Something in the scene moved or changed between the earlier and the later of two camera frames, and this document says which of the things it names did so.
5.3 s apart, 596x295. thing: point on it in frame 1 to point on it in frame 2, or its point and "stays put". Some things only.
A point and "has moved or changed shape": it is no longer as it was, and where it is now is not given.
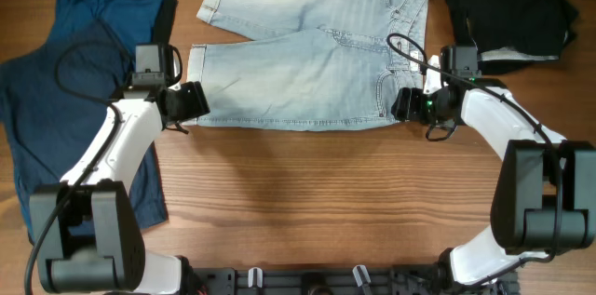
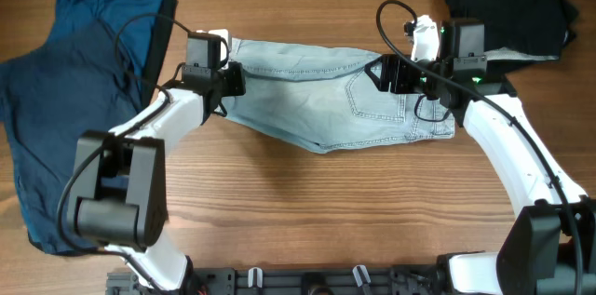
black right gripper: x=408 y=104 to x=389 y=61
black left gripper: x=196 y=101 to x=237 y=86
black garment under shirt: x=163 y=24 stays put
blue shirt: x=54 y=97 stays put
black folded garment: x=517 y=15 stays put
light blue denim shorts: x=360 y=36 has moved or changed shape
